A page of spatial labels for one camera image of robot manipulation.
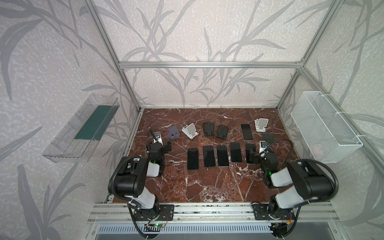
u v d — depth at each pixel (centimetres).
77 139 64
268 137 108
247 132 106
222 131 99
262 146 81
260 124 104
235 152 96
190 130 99
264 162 73
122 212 75
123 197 48
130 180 45
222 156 94
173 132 102
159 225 70
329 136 63
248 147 101
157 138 80
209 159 92
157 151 71
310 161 51
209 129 102
